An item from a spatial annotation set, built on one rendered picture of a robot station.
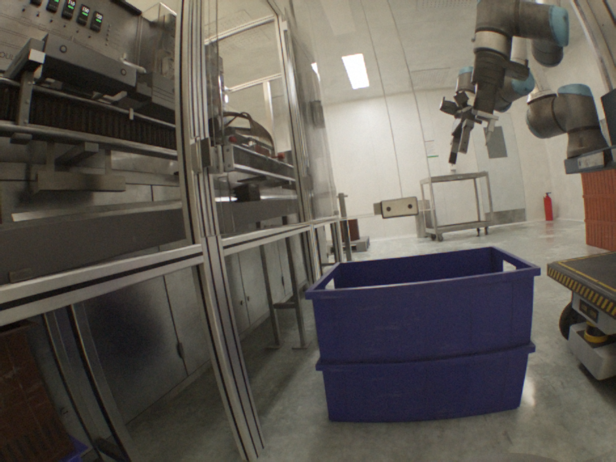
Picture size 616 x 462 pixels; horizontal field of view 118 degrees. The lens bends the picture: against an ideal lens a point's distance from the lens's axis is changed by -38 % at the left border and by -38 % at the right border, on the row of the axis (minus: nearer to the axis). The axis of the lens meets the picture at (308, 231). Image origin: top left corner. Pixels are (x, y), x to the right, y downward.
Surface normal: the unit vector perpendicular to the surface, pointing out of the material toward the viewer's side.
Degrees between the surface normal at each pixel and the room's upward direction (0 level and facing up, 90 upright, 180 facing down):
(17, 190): 90
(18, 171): 90
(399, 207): 90
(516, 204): 90
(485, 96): 78
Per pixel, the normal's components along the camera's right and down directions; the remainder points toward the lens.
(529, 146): -0.26, 0.08
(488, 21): -0.73, 0.11
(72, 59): 0.96, -0.11
